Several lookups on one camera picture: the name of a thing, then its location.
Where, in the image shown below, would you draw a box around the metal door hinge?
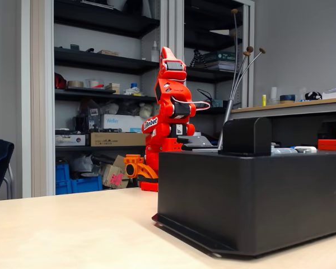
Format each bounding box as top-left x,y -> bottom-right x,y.
270,145 -> 297,155

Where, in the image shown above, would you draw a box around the white cloth bundle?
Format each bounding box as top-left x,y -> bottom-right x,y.
124,86 -> 146,96

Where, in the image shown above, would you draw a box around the small wooden box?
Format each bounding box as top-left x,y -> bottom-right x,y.
105,82 -> 120,95

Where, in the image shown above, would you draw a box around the small blue plastic crate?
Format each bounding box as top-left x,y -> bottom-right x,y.
55,164 -> 71,182

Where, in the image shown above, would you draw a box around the white squeeze bottle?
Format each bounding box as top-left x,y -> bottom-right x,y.
151,40 -> 160,62

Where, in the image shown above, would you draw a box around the green book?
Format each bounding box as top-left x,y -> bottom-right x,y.
203,50 -> 236,62

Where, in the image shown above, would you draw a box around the orange table clamp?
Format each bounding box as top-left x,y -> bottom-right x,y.
123,154 -> 159,183

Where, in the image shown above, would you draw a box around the grey chair frame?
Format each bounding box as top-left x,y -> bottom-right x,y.
3,163 -> 16,200

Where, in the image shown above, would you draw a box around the wide blue plastic crate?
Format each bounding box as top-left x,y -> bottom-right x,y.
55,175 -> 103,196

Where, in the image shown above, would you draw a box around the stack of books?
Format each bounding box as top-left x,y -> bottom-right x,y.
206,61 -> 236,72

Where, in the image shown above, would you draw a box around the metal stand cork knobs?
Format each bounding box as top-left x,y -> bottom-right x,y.
217,8 -> 267,149

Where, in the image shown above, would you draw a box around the small plain cardboard box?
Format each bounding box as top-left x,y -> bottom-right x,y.
113,155 -> 127,169

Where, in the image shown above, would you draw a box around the long brown cardboard box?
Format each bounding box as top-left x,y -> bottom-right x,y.
90,132 -> 149,147

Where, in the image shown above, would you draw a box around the black wire bundle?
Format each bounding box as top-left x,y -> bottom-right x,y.
197,89 -> 213,102

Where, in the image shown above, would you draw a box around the black flexible tripod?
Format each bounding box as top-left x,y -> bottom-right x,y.
192,49 -> 207,68

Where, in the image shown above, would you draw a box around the red display stick module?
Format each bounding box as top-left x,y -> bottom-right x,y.
318,138 -> 336,151

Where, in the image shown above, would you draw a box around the cardboard box pink sticker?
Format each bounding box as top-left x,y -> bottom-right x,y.
102,164 -> 129,189

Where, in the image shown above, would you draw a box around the black angled cable bracket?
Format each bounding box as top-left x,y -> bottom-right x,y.
176,134 -> 218,150

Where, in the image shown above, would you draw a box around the black task board box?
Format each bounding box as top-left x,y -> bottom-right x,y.
152,148 -> 336,258

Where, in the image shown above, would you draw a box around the black white object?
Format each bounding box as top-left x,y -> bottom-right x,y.
304,91 -> 323,101

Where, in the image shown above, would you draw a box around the white printed flat box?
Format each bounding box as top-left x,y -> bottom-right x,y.
55,134 -> 86,147

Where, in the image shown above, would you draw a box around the grey metal shelf cabinet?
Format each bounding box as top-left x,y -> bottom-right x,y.
167,0 -> 255,141
30,0 -> 170,197

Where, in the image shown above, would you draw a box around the wooden top desk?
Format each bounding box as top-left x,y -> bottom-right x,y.
230,96 -> 336,120

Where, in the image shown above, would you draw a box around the white red servo cable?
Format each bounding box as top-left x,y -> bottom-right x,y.
170,96 -> 211,110

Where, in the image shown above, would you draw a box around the grey hinged door plate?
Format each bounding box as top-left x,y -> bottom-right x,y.
190,147 -> 222,154

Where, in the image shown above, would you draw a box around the white Weller box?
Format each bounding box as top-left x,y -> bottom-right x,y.
100,114 -> 152,133

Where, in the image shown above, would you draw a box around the red helmet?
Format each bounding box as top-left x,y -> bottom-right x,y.
54,72 -> 68,90

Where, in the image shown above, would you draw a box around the white plastic bag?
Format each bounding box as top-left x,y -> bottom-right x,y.
139,102 -> 154,119

